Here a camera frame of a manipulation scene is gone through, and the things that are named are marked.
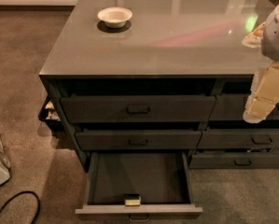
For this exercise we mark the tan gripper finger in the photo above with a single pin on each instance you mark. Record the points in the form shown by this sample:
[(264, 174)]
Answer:
[(253, 40), (264, 94)]

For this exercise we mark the yellow green sponge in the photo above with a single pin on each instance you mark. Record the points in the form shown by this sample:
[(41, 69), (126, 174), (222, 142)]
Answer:
[(132, 199)]

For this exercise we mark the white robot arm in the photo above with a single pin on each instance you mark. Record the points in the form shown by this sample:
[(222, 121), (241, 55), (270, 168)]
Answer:
[(270, 40)]

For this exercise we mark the top right drawer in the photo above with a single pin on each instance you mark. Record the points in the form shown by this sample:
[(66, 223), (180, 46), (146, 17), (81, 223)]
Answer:
[(231, 107)]

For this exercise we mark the bottom right drawer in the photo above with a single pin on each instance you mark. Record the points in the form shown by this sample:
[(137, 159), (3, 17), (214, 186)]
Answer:
[(234, 161)]

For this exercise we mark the middle right drawer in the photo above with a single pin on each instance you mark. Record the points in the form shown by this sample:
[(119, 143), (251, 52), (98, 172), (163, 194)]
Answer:
[(239, 138)]

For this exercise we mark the dark grey drawer cabinet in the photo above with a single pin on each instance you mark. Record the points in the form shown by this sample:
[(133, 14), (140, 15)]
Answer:
[(168, 47)]

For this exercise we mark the open bottom left drawer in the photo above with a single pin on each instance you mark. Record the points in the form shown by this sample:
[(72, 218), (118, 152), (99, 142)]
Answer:
[(161, 178)]

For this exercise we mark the middle left drawer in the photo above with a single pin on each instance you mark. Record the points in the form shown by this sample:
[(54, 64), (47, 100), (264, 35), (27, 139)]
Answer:
[(138, 139)]

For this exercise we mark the top left drawer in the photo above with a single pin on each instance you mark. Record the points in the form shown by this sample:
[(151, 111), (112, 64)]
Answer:
[(151, 108)]

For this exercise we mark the white bowl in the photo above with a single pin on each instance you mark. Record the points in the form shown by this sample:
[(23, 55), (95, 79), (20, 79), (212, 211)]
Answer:
[(115, 17)]

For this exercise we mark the black bin with trash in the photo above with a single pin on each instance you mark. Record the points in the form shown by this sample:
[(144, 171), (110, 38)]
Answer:
[(49, 116)]

